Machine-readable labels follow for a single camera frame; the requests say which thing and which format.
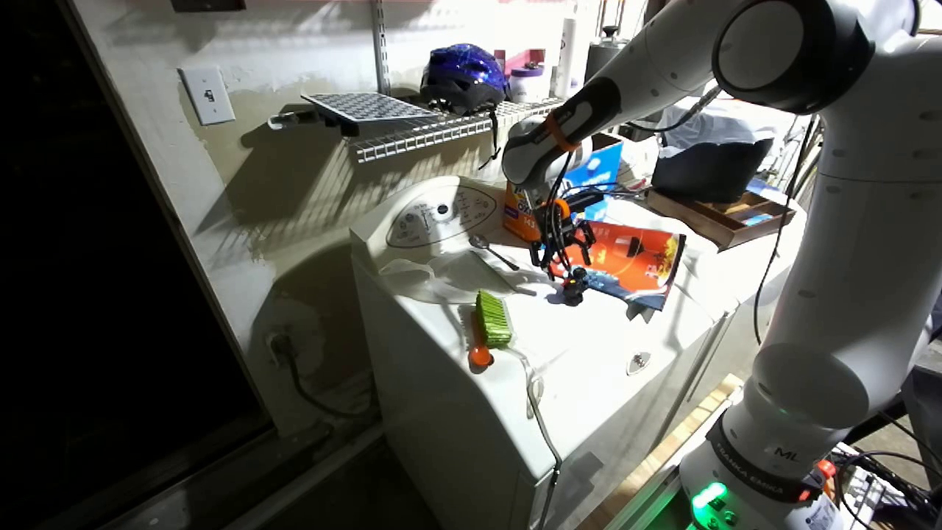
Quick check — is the black hanging cable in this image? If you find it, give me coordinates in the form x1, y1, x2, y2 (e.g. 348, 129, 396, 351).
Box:
746, 115, 825, 348

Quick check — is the wooden board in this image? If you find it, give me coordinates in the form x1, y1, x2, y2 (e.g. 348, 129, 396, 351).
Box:
638, 185, 801, 252

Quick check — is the blue detergent cardboard box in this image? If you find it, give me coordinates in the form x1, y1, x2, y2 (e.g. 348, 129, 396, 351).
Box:
560, 142, 626, 199

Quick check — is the black wall plug cable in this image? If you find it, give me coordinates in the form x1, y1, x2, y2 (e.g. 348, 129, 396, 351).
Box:
265, 330, 377, 428

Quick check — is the clear brush with green bristles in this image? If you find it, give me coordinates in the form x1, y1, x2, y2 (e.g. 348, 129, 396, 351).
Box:
464, 285, 552, 439

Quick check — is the red blue magazine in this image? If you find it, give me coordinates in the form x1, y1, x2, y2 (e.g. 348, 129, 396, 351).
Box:
570, 217, 688, 317

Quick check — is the white wire shelf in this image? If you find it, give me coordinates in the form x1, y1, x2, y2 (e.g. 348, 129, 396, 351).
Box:
295, 89, 499, 164

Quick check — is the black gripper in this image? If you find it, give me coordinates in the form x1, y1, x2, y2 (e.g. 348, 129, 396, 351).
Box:
499, 188, 593, 291

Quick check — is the purple helmet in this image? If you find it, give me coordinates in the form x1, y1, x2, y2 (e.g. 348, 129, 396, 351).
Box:
417, 40, 515, 117

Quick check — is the white wall outlet plate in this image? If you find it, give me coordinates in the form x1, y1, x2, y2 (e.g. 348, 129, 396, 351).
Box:
175, 64, 237, 129

